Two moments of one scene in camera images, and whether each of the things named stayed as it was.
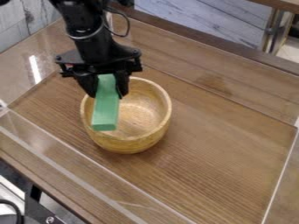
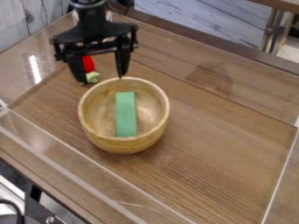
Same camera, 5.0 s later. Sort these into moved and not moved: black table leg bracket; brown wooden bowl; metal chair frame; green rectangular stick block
Moved: green rectangular stick block
Not moved: metal chair frame; black table leg bracket; brown wooden bowl
